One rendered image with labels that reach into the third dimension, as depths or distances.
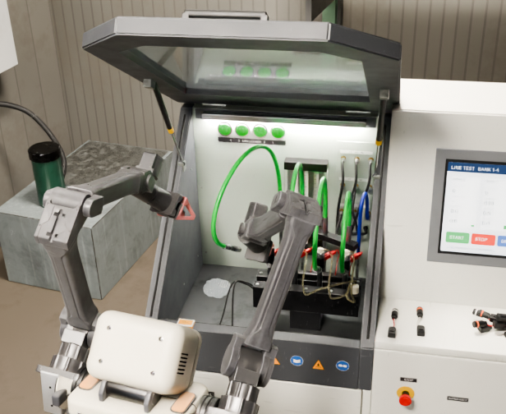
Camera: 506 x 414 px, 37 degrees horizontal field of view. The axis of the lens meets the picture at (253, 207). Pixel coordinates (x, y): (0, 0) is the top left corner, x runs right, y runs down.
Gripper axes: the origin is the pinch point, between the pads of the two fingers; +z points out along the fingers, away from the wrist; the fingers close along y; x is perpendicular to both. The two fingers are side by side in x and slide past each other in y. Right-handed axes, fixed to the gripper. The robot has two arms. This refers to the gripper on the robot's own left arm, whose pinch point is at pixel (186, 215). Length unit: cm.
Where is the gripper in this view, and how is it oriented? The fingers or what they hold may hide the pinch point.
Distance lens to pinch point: 217.6
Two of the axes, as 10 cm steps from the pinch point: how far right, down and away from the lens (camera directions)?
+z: 6.3, 4.1, 6.6
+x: -3.8, 9.0, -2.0
